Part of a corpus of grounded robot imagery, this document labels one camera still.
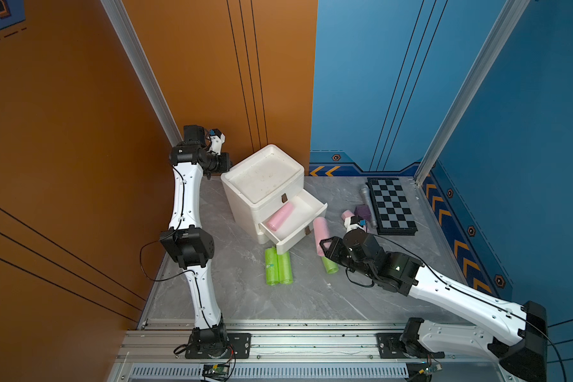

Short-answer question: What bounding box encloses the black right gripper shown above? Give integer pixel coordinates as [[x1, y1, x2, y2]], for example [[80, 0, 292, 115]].
[[316, 236, 376, 281]]

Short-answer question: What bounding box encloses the green trash bag roll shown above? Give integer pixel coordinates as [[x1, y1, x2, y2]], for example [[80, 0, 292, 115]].
[[264, 247, 279, 286], [277, 252, 294, 285], [322, 257, 339, 275]]

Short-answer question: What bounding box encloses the pink trash bag roll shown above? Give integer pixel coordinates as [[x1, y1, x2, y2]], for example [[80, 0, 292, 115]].
[[313, 216, 330, 257], [342, 210, 354, 221], [266, 202, 294, 232]]

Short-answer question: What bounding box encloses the white three-drawer storage box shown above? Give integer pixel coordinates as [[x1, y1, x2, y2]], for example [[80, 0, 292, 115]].
[[221, 144, 304, 244]]

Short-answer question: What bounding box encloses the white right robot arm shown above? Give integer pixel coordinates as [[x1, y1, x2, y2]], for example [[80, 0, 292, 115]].
[[318, 229, 549, 381]]

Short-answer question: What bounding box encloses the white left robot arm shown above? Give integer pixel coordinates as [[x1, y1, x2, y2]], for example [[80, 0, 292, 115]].
[[159, 143, 232, 358]]

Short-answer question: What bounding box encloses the purple cube block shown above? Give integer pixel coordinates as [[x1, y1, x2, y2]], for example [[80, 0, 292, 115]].
[[354, 205, 372, 222]]

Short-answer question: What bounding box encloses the black white checkerboard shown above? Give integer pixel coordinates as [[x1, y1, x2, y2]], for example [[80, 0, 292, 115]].
[[367, 178, 418, 236]]

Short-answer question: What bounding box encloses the grey microphone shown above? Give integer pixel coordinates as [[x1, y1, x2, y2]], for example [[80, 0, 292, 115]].
[[360, 184, 377, 229]]

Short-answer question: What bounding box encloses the right green circuit board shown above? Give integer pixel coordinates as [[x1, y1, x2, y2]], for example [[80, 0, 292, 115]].
[[416, 364, 443, 381]]

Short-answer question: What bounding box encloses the green circuit board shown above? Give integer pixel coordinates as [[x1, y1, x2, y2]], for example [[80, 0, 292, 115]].
[[416, 364, 443, 381], [202, 364, 231, 381]]

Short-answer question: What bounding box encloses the left green circuit board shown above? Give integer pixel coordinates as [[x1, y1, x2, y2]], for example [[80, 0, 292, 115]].
[[202, 364, 231, 381]]

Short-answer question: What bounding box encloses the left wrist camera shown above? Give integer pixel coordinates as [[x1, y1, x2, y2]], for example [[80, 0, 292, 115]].
[[183, 125, 226, 155]]

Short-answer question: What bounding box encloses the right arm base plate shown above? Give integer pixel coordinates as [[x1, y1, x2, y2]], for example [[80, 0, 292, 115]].
[[376, 333, 445, 361]]

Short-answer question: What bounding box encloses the aluminium front rail frame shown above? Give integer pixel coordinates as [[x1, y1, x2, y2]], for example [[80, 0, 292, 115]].
[[108, 319, 516, 381]]

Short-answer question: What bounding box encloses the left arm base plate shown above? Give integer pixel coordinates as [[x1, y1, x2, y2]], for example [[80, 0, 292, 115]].
[[183, 332, 251, 361]]

